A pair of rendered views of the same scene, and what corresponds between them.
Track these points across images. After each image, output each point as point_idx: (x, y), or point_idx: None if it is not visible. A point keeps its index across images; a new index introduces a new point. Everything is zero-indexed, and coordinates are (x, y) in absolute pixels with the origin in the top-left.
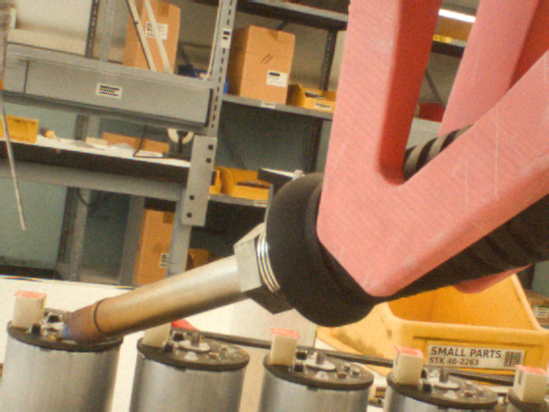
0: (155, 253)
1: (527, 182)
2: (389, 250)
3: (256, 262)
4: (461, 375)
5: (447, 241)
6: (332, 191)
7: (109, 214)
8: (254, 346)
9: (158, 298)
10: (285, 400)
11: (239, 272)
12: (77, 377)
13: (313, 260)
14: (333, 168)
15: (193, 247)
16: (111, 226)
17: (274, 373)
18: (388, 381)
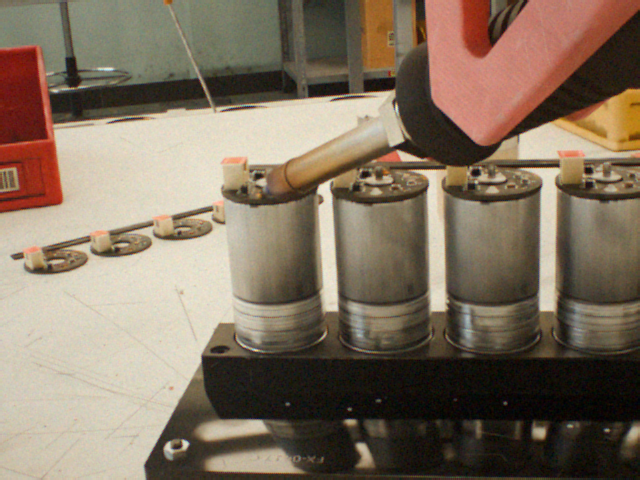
0: (381, 33)
1: (570, 51)
2: (485, 110)
3: (397, 121)
4: (629, 163)
5: (524, 100)
6: (436, 65)
7: (325, 0)
8: (435, 169)
9: (330, 156)
10: (464, 216)
11: (386, 130)
12: (285, 224)
13: (436, 118)
14: (433, 47)
15: (421, 18)
16: (330, 12)
17: (451, 194)
18: (555, 183)
